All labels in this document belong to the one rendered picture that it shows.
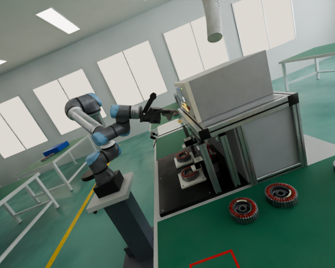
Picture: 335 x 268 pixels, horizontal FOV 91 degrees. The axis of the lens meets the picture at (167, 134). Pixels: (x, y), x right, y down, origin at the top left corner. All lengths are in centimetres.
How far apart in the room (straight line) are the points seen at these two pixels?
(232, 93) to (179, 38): 504
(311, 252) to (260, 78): 67
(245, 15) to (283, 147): 584
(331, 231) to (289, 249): 15
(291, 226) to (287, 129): 39
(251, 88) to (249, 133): 22
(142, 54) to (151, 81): 83
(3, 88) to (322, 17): 1014
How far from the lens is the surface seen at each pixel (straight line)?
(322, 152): 114
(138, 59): 566
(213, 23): 214
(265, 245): 74
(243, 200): 82
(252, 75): 89
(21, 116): 717
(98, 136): 90
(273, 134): 88
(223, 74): 83
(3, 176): 847
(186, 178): 100
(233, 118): 75
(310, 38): 766
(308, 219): 81
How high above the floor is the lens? 136
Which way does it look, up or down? 17 degrees down
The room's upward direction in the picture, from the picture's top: 23 degrees counter-clockwise
